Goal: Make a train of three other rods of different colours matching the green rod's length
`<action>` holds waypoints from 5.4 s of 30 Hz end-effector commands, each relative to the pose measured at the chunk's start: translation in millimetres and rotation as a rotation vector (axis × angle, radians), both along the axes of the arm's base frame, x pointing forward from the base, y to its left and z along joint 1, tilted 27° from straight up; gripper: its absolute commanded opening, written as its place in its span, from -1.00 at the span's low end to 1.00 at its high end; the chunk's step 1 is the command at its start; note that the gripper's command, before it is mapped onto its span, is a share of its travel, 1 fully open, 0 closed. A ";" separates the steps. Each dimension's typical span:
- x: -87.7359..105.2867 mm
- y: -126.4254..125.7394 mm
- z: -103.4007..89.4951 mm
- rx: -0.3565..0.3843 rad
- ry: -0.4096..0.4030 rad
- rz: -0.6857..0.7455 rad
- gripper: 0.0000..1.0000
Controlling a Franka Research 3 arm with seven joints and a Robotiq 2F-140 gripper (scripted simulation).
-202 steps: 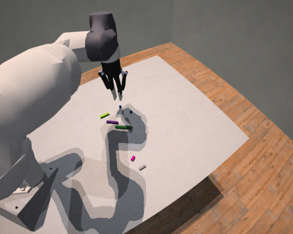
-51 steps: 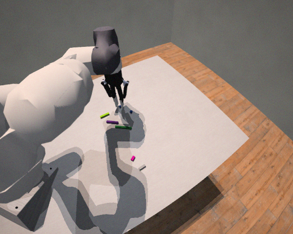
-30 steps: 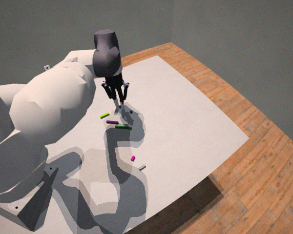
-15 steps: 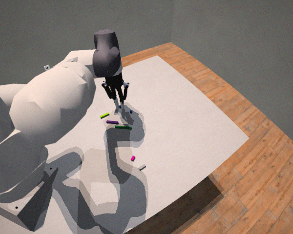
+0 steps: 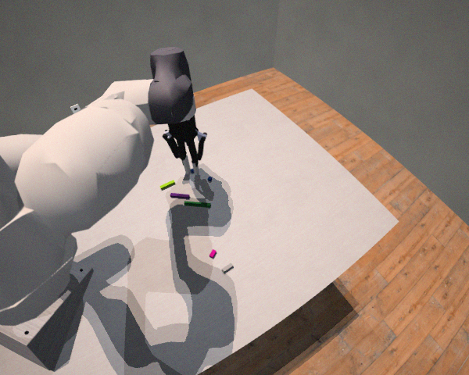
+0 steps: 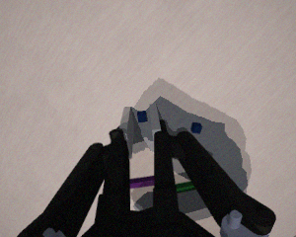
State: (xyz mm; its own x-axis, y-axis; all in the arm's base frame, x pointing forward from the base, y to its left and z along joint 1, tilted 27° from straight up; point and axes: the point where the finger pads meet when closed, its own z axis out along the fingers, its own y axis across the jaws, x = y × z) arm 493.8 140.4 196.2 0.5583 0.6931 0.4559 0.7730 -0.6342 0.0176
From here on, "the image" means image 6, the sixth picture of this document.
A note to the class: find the small blue cube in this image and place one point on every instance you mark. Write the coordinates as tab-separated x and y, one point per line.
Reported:
196	127
141	116

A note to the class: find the green rod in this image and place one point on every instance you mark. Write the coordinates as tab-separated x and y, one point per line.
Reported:
185	187

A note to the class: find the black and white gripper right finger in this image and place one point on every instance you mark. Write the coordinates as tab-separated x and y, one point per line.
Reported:
240	214

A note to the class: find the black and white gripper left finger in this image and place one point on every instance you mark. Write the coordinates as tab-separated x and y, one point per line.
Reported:
67	211

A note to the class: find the purple rod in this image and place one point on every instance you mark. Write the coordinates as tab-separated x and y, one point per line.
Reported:
142	182

